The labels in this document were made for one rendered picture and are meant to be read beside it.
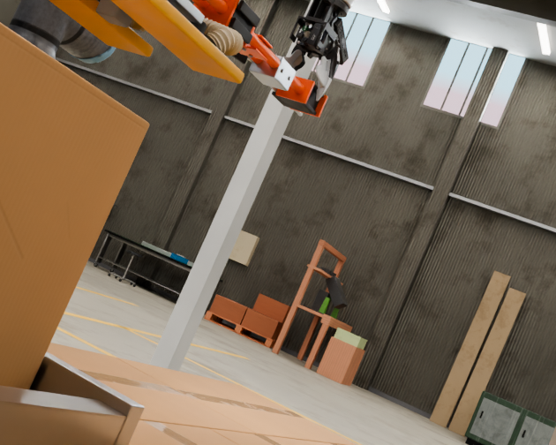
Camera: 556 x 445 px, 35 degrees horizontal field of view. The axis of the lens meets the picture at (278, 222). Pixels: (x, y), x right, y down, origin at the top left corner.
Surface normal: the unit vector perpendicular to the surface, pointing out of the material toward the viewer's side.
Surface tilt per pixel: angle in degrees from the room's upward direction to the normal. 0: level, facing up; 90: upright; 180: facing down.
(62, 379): 90
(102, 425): 90
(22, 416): 90
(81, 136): 90
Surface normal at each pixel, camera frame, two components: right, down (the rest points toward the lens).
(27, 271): 0.83, 0.32
